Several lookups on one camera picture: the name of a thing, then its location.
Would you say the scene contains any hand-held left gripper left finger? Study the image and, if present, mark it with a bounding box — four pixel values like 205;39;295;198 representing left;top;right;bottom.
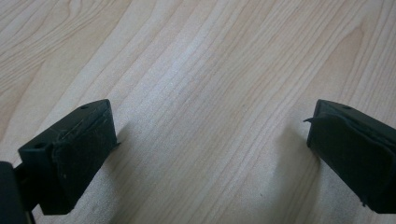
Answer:
15;98;121;216

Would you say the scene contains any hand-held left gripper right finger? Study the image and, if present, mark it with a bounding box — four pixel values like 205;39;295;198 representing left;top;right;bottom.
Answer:
304;98;396;215

